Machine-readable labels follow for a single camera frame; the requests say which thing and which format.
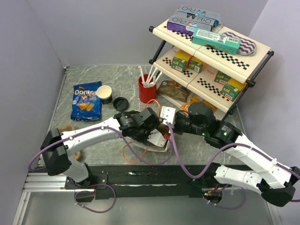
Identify paper coffee cup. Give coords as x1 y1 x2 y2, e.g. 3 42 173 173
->
96 85 113 105

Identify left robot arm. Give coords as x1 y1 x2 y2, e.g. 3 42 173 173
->
41 107 169 188

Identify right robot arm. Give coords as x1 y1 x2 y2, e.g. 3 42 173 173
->
160 102 300 207

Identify orange snack packet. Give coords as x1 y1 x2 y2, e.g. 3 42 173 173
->
180 94 217 115

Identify brown snack bag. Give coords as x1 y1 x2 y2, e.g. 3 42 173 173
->
157 80 190 102

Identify red straw holder cup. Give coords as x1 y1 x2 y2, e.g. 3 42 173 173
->
138 77 157 104

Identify white wrapped straws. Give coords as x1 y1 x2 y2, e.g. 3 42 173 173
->
138 66 162 88

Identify green yellow box far left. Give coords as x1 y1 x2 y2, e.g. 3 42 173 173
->
171 49 192 73

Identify green yellow box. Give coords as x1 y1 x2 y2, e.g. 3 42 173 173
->
188 56 207 73
171 49 192 73
220 78 246 102
214 71 231 85

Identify cream two-tier shelf rack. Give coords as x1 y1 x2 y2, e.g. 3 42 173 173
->
149 22 274 115

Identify green yellow box right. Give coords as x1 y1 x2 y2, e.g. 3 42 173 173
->
220 78 246 102

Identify blue Doritos chip bag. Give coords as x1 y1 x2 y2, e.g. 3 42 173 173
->
70 81 102 121

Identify teal toothpaste box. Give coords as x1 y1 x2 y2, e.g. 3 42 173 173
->
192 29 241 54

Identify purple toothpaste box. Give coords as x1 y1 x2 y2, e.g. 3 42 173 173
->
167 16 217 36

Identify purple wavy sleep mask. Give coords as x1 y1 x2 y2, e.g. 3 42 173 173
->
223 31 257 56

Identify blue grey toothpaste box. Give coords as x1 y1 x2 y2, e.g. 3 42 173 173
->
177 5 224 27

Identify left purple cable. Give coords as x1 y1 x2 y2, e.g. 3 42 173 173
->
28 126 175 213

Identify purple cable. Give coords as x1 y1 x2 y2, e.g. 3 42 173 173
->
28 126 175 213
165 120 300 210

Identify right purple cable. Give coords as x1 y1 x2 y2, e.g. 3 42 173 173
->
165 120 300 210

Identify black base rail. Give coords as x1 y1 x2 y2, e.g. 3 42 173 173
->
22 165 258 207

